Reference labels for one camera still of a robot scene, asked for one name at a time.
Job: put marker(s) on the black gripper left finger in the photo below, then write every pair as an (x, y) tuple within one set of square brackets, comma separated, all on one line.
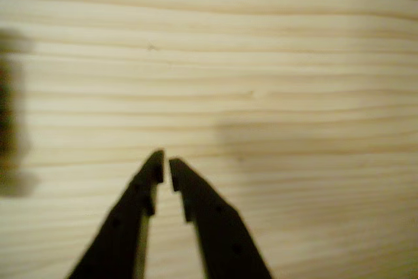
[(121, 233)]

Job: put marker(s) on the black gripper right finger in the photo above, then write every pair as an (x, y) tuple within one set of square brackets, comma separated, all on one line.
[(222, 243)]

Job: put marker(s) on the small floral patterned packet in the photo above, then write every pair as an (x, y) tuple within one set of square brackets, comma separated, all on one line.
[(8, 112)]

